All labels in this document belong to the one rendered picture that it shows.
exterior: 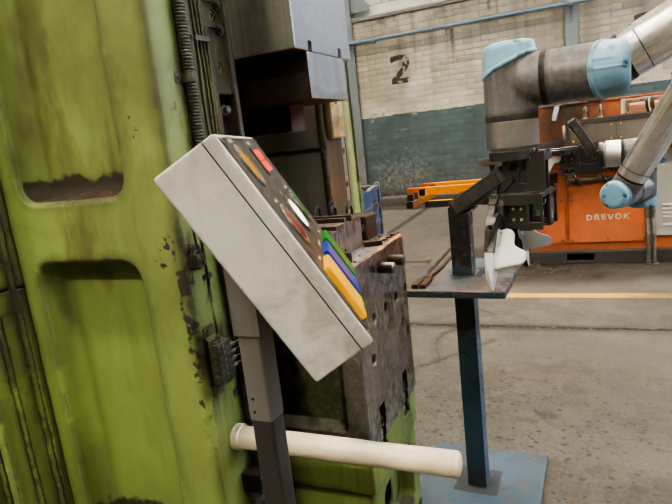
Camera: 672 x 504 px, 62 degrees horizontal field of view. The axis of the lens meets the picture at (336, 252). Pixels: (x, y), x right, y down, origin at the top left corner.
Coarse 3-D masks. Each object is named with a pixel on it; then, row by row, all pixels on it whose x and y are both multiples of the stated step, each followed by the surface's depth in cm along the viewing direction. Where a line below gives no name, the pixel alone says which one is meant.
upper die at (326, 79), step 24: (240, 72) 121; (264, 72) 119; (288, 72) 117; (312, 72) 117; (336, 72) 128; (240, 96) 123; (264, 96) 120; (288, 96) 118; (312, 96) 116; (336, 96) 128
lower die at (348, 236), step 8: (320, 216) 138; (352, 216) 135; (320, 224) 132; (328, 224) 130; (336, 224) 129; (344, 224) 130; (352, 224) 135; (360, 224) 140; (328, 232) 125; (336, 232) 126; (344, 232) 130; (352, 232) 135; (360, 232) 140; (336, 240) 126; (344, 240) 130; (352, 240) 135; (360, 240) 139; (344, 248) 130; (352, 248) 134
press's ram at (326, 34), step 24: (240, 0) 112; (264, 0) 110; (288, 0) 108; (312, 0) 118; (336, 0) 129; (240, 24) 113; (264, 24) 111; (288, 24) 109; (312, 24) 117; (336, 24) 129; (240, 48) 114; (264, 48) 112; (288, 48) 110; (312, 48) 117; (336, 48) 129
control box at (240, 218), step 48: (240, 144) 70; (192, 192) 57; (240, 192) 58; (288, 192) 83; (240, 240) 59; (288, 240) 59; (240, 288) 60; (288, 288) 60; (336, 288) 62; (288, 336) 61; (336, 336) 61
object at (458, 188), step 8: (552, 176) 155; (456, 184) 169; (464, 184) 166; (472, 184) 164; (552, 184) 156; (408, 192) 172; (432, 192) 169; (440, 192) 168; (448, 192) 167; (456, 192) 166
